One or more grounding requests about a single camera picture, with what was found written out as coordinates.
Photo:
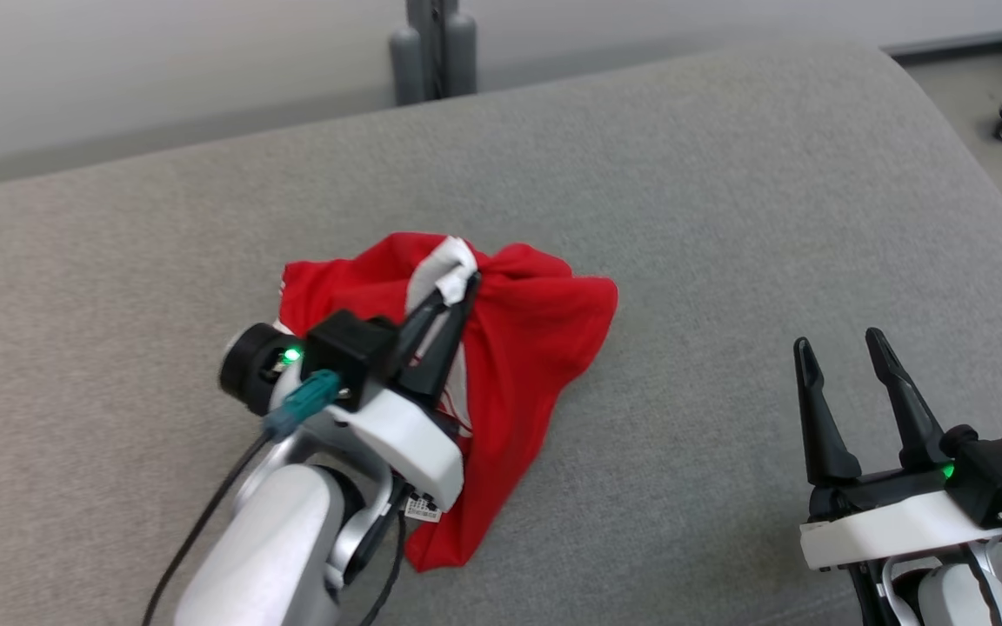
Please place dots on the grey partition post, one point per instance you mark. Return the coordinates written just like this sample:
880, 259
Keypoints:
434, 48

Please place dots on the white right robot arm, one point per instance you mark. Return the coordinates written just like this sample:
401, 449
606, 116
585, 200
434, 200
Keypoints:
945, 600

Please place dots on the black round left gripper motor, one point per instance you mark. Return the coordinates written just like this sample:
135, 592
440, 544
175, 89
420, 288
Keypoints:
250, 369

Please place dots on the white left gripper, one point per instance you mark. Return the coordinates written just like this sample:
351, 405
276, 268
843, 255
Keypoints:
405, 439

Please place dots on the red white number jersey shirt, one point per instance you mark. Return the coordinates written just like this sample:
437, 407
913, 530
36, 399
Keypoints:
527, 348

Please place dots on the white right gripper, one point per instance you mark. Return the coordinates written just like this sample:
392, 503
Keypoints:
892, 526

